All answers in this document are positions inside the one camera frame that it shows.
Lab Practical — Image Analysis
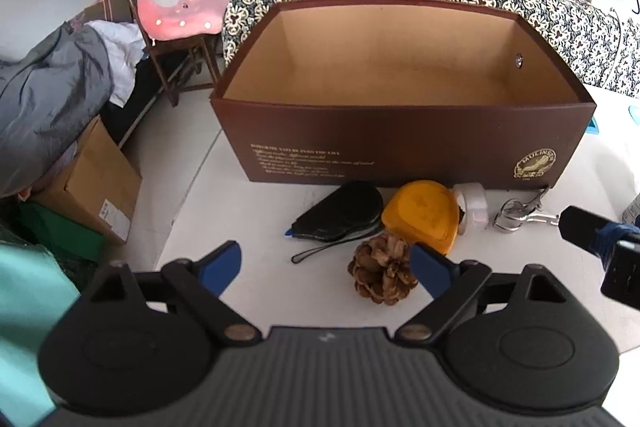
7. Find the black zip case with strap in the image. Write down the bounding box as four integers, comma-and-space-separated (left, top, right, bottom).
284, 181, 385, 264

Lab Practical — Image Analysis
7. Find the brown pine cone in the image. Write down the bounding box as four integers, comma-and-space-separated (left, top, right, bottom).
347, 232, 420, 306

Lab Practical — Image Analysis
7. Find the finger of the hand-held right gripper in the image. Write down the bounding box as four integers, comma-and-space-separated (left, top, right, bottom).
559, 206, 608, 257

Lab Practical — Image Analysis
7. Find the orange plastic container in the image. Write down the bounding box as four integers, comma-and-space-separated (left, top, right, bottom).
381, 180, 461, 256

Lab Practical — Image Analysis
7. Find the teal cloth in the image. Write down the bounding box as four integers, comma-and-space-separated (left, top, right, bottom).
0, 243, 81, 423

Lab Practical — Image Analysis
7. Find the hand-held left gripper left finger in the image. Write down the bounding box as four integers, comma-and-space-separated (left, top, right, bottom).
89, 241, 262, 349

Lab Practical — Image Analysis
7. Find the plain cardboard box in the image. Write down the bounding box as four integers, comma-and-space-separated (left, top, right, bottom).
30, 116, 143, 247

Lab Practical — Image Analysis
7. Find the clear tape roll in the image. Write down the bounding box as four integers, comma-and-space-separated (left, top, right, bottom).
452, 183, 489, 236

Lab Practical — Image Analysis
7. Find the dark wooden chair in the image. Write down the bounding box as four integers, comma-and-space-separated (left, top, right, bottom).
105, 0, 221, 108

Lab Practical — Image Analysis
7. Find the brown cardboard box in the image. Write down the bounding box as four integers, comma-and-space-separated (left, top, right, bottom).
210, 0, 597, 190

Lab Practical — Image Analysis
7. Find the pink cushion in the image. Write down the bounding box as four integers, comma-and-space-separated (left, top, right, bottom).
136, 0, 238, 40

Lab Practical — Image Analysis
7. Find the white cloth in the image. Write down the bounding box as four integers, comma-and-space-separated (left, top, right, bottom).
87, 20, 146, 106

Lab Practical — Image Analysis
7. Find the plaid cloth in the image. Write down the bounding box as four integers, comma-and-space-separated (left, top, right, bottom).
65, 0, 133, 32

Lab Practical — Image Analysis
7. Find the grey jacket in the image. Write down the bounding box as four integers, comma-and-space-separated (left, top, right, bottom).
0, 23, 115, 198

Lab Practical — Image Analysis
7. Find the green box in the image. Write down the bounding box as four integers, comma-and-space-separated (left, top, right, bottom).
20, 202, 106, 263

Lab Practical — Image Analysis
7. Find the metal eyelash curler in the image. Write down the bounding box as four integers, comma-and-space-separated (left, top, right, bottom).
492, 187, 561, 234

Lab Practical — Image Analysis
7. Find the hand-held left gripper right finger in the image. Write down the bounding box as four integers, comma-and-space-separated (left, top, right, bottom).
395, 243, 568, 344

